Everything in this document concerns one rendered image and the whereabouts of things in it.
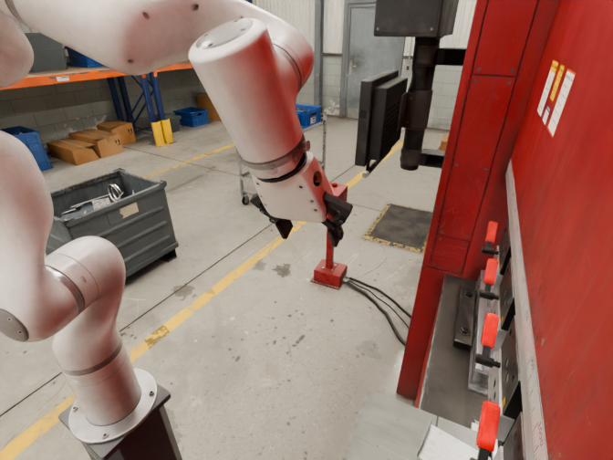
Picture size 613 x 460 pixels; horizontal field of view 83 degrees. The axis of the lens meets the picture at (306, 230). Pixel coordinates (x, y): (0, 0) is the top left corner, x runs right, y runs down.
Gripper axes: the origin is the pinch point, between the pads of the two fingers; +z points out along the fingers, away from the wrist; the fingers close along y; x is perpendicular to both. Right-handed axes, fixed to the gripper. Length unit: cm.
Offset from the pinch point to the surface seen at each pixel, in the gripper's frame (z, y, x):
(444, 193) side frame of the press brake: 61, -11, -70
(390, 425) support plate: 49, -12, 16
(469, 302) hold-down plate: 85, -24, -39
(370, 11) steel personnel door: 213, 210, -674
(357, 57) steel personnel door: 286, 243, -650
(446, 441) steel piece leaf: 51, -24, 14
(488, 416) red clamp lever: 17.9, -29.0, 14.8
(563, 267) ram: 2.1, -34.6, -1.5
